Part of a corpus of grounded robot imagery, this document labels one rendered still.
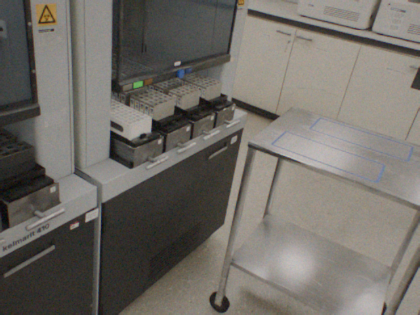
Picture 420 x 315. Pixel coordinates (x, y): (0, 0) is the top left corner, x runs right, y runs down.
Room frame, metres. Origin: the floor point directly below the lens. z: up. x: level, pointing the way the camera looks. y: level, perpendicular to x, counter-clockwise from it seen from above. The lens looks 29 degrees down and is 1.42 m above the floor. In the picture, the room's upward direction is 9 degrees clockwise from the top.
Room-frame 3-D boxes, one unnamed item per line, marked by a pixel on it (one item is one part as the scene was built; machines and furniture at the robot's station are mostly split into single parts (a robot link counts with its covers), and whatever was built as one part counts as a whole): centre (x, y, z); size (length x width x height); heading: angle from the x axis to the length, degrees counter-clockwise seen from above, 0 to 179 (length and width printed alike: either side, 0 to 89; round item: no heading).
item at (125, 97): (1.39, 0.29, 0.85); 0.12 x 0.02 x 0.06; 149
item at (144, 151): (1.31, 0.45, 0.78); 0.73 x 0.14 x 0.09; 58
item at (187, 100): (1.45, 0.09, 0.85); 0.12 x 0.02 x 0.06; 148
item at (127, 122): (1.24, 0.34, 0.83); 0.30 x 0.10 x 0.06; 58
